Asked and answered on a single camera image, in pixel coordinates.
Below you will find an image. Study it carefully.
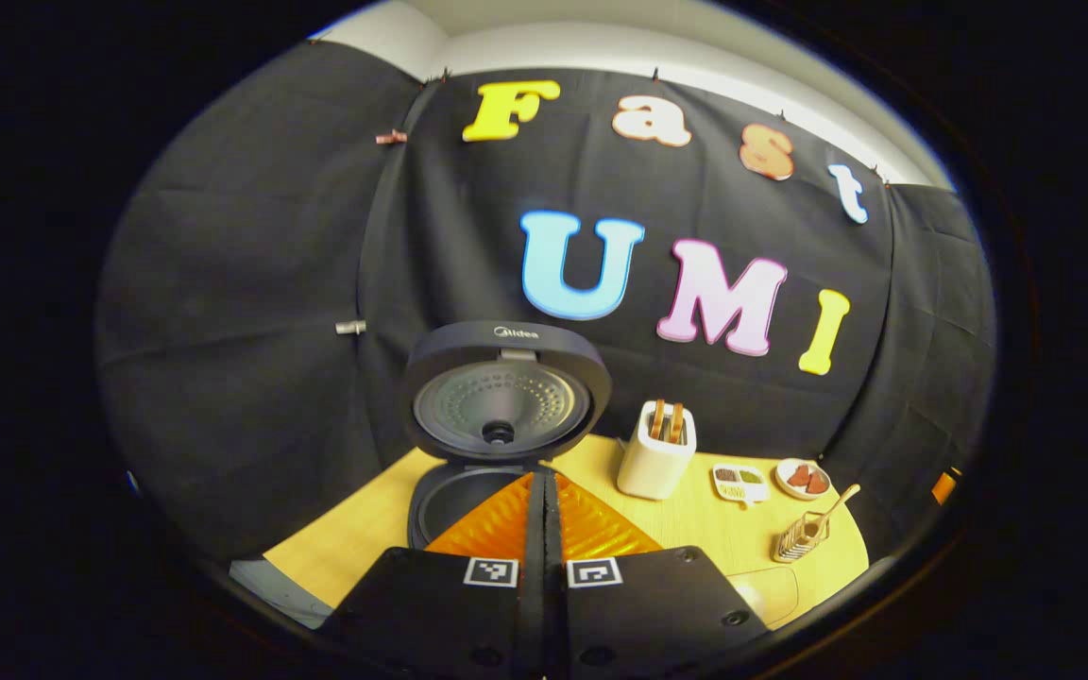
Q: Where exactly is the metal wire chopstick holder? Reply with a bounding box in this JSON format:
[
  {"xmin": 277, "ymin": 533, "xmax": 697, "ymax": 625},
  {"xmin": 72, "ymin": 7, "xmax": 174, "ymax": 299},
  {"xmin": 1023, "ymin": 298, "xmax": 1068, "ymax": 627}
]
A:
[{"xmin": 771, "ymin": 510, "xmax": 834, "ymax": 565}]

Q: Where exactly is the white divided bean dish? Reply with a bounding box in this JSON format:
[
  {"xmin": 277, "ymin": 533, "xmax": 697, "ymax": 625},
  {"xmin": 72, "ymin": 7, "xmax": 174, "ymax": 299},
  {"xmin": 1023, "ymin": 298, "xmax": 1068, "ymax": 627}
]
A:
[{"xmin": 711, "ymin": 463, "xmax": 772, "ymax": 509}]

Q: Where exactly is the dark blue rice cooker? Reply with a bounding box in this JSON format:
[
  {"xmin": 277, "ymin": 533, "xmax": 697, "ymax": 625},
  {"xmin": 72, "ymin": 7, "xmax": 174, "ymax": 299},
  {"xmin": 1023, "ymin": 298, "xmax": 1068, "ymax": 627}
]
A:
[{"xmin": 400, "ymin": 319, "xmax": 614, "ymax": 554}]

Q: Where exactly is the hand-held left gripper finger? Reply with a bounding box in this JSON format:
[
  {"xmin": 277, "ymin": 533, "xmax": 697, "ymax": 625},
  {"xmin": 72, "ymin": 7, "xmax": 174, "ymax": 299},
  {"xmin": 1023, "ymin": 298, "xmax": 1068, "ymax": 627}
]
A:
[
  {"xmin": 544, "ymin": 471, "xmax": 774, "ymax": 680},
  {"xmin": 317, "ymin": 471, "xmax": 546, "ymax": 680}
]

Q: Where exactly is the clear container of white rice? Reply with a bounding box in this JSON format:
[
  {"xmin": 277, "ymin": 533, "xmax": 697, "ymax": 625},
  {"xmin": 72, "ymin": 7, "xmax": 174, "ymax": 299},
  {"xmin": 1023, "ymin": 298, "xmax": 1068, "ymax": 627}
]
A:
[{"xmin": 726, "ymin": 565, "xmax": 801, "ymax": 633}]

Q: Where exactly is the white round plate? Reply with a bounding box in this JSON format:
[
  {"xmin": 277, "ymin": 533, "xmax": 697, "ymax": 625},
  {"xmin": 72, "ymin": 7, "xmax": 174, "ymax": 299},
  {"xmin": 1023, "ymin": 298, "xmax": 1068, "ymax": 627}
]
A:
[{"xmin": 774, "ymin": 458, "xmax": 833, "ymax": 502}]

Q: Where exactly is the white toaster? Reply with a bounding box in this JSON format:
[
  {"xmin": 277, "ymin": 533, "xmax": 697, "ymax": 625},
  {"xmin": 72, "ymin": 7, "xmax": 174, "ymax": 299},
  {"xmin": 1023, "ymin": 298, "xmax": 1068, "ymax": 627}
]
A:
[{"xmin": 617, "ymin": 399, "xmax": 698, "ymax": 502}]

